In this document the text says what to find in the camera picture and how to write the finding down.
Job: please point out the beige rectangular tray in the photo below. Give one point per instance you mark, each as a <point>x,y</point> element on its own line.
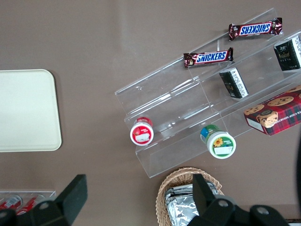
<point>28,110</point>

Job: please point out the small black carton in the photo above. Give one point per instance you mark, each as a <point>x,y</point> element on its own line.
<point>234,83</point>
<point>288,54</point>

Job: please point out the clear acrylic stepped display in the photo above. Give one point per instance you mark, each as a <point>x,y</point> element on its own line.
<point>169,94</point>

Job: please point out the red lid yogurt cup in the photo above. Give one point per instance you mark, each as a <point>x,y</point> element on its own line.
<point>141,134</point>

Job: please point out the green lid yogurt cup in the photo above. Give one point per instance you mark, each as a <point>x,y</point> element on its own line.
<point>221,146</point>

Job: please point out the silver foil pack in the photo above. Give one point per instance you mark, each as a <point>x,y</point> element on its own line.
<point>181,213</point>
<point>178,193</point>

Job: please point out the light tan wicker basket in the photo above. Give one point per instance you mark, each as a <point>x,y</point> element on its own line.
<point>162,195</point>

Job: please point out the red tartan cookie box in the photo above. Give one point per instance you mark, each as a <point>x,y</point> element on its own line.
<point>275,115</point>

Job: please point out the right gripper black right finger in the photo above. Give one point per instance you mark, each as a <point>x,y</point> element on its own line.
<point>207,204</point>

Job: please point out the Snickers chocolate bar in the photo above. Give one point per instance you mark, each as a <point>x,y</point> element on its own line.
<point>209,57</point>
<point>255,29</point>

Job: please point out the clear acrylic bottle rack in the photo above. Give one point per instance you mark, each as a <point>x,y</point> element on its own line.
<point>50,194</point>

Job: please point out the red cola bottle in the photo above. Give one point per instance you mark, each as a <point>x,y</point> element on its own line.
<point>28,204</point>
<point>10,202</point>

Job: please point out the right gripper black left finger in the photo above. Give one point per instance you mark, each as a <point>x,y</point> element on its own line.
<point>70,200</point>

